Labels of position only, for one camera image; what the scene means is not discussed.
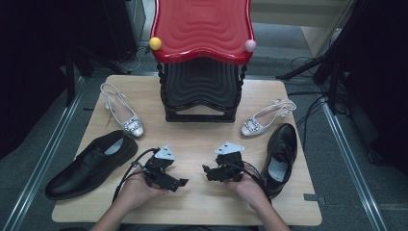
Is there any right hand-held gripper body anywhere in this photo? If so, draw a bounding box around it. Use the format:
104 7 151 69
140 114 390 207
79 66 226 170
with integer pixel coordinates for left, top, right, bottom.
214 141 245 182

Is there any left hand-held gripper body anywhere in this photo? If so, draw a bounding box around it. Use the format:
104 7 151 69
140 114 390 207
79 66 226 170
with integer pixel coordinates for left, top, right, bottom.
140 144 176 191

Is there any black leather shoe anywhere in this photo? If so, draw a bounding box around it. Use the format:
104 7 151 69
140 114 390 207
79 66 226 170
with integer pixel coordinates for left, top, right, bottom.
44 129 139 200
260 123 298 199

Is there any white jewelled heeled shoe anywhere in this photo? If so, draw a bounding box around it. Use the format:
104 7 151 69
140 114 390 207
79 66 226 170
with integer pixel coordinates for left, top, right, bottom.
241 98 297 137
99 82 145 139

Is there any red and black shoe rack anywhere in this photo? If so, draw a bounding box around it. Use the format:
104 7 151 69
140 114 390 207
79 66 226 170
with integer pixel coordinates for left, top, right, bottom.
149 0 258 123

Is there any person's left hand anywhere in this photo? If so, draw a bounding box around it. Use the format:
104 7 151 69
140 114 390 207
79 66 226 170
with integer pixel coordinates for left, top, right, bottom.
116 172 169 211

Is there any person's right hand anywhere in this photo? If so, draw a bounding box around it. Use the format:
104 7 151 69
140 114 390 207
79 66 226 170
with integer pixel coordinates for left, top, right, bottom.
224 169 270 211

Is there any grey tape piece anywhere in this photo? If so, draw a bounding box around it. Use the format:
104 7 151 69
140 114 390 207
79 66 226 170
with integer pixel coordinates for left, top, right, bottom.
302 192 326 205

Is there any black stand leg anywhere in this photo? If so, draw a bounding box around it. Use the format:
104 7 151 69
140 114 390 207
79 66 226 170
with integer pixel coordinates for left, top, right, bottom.
275 57 325 81

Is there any pink ball knob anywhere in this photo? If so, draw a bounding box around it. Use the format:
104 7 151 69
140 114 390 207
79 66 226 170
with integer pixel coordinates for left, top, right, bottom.
244 38 258 53

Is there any yellow ball knob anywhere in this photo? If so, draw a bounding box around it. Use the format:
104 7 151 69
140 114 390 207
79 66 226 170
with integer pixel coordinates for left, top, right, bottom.
148 37 163 51

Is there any dark curtain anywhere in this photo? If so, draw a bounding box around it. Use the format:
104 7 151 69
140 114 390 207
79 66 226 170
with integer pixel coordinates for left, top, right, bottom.
0 0 75 160
333 0 408 176

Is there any beige cabinet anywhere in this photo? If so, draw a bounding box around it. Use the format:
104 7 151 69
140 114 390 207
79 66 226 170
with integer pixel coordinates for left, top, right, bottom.
249 0 355 60

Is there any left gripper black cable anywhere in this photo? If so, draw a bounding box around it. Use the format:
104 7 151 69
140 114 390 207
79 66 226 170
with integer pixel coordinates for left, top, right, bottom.
112 147 161 203

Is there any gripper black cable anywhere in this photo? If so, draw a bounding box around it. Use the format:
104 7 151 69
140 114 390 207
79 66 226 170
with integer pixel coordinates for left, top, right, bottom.
240 160 272 203
112 147 161 203

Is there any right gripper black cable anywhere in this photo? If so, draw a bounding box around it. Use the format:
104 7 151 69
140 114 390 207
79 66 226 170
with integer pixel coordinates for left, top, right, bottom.
240 160 272 203

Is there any black floor cable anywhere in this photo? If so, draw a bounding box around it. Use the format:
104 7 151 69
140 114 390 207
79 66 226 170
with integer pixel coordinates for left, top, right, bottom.
287 90 328 148

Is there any white floor cable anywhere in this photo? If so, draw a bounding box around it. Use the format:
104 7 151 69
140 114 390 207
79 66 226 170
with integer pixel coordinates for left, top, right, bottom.
116 46 143 72

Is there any metal floor rail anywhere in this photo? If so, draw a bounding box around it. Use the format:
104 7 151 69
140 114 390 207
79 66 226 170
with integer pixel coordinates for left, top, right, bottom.
3 76 86 231
320 95 388 231

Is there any black stand post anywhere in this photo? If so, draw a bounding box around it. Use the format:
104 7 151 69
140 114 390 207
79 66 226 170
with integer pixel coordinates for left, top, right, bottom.
65 47 77 107

